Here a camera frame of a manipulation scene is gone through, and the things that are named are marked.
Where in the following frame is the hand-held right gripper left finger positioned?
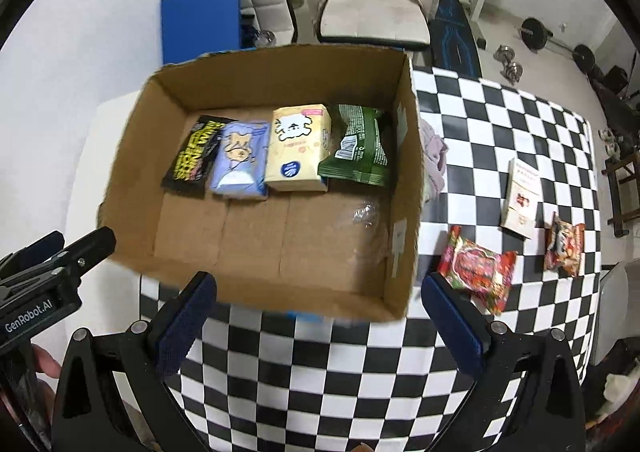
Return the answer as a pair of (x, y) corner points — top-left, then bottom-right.
(50, 272), (217, 452)

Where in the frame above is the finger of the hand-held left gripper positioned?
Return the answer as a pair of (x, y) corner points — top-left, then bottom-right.
(54, 226), (117, 277)
(9, 230), (66, 265)

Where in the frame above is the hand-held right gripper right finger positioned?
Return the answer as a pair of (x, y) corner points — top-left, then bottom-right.
(421, 273), (587, 452)

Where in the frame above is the brown cardboard box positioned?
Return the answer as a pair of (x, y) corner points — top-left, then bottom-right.
(97, 44), (426, 323)

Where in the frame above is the person's left hand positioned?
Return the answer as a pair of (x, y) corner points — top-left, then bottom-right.
(31, 344), (62, 380)

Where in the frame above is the red snack packet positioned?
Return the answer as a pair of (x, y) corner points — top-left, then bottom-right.
(438, 225), (519, 317)

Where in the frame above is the orange snack packet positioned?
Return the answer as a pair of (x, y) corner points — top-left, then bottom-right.
(543, 212), (587, 278)

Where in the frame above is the black yellow snack packet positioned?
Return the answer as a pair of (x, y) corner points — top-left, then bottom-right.
(161, 115), (236, 198)

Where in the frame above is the white red-printed tissue pack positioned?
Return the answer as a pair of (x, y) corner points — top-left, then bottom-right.
(499, 157), (542, 239)

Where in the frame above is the clear plastic bag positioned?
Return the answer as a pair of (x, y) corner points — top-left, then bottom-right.
(344, 201), (392, 263)

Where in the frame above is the black white checkered tablecloth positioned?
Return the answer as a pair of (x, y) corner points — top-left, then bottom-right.
(140, 64), (601, 452)

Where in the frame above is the white appliance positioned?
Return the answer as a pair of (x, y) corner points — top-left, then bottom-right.
(592, 261), (640, 369)

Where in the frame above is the lavender tissue pack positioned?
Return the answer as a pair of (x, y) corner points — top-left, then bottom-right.
(208, 120), (271, 201)

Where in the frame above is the purple cloth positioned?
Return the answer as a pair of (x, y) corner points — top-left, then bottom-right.
(419, 120), (450, 201)

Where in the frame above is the green snack bag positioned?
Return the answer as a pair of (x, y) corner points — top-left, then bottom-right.
(317, 104), (396, 188)

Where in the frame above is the yellow tissue pack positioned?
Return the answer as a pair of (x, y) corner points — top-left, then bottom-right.
(263, 104), (335, 193)

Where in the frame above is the wooden stool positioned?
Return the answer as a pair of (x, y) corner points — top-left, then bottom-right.
(602, 154), (640, 239)

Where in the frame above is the blue board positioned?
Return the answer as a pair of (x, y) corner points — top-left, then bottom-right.
(159, 0), (242, 66)

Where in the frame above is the black gym machine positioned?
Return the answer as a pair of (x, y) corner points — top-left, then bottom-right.
(589, 66), (640, 149)

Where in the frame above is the black blue weight bench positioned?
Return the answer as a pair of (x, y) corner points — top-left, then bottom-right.
(428, 0), (484, 78)

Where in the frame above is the barbell with black plates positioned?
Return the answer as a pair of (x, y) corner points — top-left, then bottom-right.
(519, 17), (597, 73)

